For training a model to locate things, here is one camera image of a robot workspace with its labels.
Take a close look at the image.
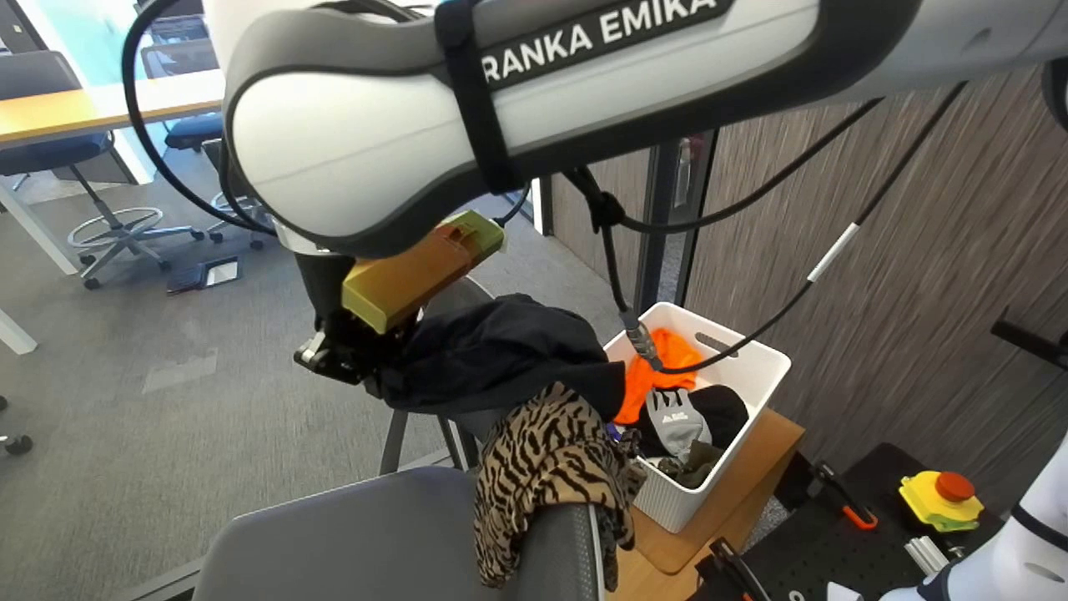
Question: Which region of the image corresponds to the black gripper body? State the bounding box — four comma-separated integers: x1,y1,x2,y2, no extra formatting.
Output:
290,314,392,386

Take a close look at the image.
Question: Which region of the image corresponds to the black shirt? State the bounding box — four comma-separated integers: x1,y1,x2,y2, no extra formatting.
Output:
371,291,626,423

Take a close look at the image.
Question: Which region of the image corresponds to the grey chair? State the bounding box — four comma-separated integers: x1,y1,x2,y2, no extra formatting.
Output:
376,277,506,478
191,463,610,601

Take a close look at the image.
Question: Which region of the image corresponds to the blue office chair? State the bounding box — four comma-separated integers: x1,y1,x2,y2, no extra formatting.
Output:
163,109,280,243
0,47,209,295

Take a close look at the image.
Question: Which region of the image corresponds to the black chair caster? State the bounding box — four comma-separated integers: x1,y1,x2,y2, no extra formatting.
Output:
0,394,37,460

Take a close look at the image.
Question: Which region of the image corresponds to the white plastic basket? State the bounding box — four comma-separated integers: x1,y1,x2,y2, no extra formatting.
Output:
597,297,794,536

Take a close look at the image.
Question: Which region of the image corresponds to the flat floor plate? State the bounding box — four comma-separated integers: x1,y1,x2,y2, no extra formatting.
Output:
163,258,247,297

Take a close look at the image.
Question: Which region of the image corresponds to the leopard print cloth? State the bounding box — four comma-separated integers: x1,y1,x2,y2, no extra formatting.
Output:
469,382,650,592

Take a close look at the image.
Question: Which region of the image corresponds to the white table leg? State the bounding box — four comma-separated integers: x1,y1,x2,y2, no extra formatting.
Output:
0,305,43,360

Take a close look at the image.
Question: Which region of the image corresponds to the orange cloth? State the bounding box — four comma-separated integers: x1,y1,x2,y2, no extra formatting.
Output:
610,325,709,431

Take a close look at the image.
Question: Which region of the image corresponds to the grey white cloth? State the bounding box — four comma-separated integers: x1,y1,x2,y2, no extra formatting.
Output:
645,386,715,460

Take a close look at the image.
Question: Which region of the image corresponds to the wooden desk with white legs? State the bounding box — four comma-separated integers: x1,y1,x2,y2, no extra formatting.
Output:
0,67,231,280

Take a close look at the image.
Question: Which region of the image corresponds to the olive green cloth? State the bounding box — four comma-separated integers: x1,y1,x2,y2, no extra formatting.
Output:
654,436,722,491

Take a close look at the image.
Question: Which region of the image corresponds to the small black garment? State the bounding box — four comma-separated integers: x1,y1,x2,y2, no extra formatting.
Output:
694,382,749,448

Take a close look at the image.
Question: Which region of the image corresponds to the black clamp device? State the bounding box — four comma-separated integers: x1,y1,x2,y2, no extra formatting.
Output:
694,536,774,601

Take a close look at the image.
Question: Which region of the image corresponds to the black side table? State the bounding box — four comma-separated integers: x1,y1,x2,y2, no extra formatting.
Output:
687,442,1011,601

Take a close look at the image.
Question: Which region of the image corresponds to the yellow emergency stop button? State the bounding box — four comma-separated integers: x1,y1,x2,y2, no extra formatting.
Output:
895,467,989,536

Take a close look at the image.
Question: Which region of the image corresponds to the small white block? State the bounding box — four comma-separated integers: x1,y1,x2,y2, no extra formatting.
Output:
902,530,950,578

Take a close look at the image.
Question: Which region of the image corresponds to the black bar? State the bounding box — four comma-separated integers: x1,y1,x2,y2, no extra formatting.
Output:
991,314,1068,371

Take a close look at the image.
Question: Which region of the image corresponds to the white object with dark bands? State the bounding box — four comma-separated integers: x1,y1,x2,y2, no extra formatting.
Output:
876,431,1068,601

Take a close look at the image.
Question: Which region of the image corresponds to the yellow wrist camera box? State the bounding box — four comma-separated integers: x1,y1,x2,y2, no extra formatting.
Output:
337,211,511,339

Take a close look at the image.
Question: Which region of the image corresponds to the black velcro strap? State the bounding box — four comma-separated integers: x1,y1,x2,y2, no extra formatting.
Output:
431,0,522,198

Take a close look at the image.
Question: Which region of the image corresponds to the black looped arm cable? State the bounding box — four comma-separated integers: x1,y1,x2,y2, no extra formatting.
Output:
116,0,280,239

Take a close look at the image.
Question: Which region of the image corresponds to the black cable with grey connector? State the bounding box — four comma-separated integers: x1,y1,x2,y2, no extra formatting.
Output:
597,80,971,379

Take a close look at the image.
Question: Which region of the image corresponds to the orange handled tool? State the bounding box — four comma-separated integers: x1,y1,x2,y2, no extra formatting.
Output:
813,463,882,536

